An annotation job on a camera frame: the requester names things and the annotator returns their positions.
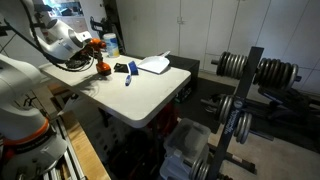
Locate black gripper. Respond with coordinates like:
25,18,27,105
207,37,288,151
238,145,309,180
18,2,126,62
66,43,94,67

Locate orange cordless drill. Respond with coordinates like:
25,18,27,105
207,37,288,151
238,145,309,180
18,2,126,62
88,38,111,76

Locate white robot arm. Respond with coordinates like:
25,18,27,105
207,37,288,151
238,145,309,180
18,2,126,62
0,0,92,180

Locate wipes canister with blue label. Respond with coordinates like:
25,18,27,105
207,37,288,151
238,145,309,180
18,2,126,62
103,33,120,58

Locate blue hand brush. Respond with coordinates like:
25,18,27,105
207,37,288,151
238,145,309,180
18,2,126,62
125,61,138,86

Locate white plastic dustpan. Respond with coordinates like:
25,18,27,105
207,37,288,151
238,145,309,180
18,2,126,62
137,51,170,74

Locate wooden workbench plank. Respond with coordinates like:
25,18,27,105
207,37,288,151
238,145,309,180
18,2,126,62
61,112,111,180

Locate black box behind table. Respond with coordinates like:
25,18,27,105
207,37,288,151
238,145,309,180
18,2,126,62
166,54,201,104

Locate grey plastic storage bin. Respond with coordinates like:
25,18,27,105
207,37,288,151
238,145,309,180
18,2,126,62
160,118,211,180

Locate upper left weight plates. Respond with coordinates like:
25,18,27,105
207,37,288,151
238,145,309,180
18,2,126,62
211,51,248,79

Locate weight plates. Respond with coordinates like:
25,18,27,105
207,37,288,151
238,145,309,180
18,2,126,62
211,51,248,79
253,58,302,90
200,94,253,145
189,158,210,180

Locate bottom weight plates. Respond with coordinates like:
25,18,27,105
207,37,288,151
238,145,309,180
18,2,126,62
189,158,210,180

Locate middle weight plates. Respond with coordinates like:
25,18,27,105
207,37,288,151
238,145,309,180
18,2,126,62
200,94,253,145

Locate upper right weight plates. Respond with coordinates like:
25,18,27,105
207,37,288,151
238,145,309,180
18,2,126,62
253,58,302,90

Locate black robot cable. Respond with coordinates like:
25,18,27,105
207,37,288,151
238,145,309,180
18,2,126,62
0,0,96,73

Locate black weight rack post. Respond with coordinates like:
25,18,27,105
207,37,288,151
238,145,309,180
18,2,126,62
206,46,264,180

